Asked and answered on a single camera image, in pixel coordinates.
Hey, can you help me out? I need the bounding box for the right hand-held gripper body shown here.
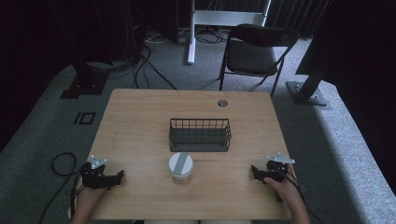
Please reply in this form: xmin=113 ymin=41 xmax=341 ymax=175
xmin=262 ymin=151 xmax=296 ymax=185

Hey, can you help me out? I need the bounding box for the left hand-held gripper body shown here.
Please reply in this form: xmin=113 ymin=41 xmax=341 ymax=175
xmin=79 ymin=154 xmax=108 ymax=190

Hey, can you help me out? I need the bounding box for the clear jar with white lid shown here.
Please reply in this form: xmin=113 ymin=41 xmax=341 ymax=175
xmin=167 ymin=151 xmax=194 ymax=185

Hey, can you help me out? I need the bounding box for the dark wire basket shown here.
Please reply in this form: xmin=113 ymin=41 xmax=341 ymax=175
xmin=168 ymin=118 xmax=233 ymax=153

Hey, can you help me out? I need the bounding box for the person's right hand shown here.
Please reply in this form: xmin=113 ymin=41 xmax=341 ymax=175
xmin=262 ymin=163 xmax=304 ymax=209

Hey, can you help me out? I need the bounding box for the person's left hand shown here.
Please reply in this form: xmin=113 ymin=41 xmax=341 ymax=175
xmin=76 ymin=186 xmax=107 ymax=209

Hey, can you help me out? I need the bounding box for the black folding chair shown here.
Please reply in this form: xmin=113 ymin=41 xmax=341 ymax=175
xmin=218 ymin=23 xmax=299 ymax=99

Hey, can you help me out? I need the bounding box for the dark curtain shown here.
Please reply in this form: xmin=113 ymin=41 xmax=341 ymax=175
xmin=265 ymin=0 xmax=331 ymax=39

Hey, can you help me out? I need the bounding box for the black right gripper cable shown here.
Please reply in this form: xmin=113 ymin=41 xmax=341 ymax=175
xmin=275 ymin=161 xmax=308 ymax=203

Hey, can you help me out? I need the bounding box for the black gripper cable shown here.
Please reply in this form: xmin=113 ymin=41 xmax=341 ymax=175
xmin=38 ymin=151 xmax=84 ymax=224
xmin=275 ymin=161 xmax=308 ymax=203

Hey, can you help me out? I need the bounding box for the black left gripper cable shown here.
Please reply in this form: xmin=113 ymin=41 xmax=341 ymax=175
xmin=38 ymin=151 xmax=84 ymax=224

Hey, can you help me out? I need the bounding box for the black stand with base plate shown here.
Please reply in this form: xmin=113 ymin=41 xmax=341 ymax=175
xmin=285 ymin=0 xmax=344 ymax=107
xmin=46 ymin=0 xmax=114 ymax=100

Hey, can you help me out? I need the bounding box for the bundle of black floor cables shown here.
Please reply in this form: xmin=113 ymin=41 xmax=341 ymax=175
xmin=90 ymin=27 xmax=228 ymax=91

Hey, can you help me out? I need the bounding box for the white desk frame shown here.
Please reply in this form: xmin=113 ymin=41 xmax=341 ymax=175
xmin=186 ymin=0 xmax=273 ymax=65

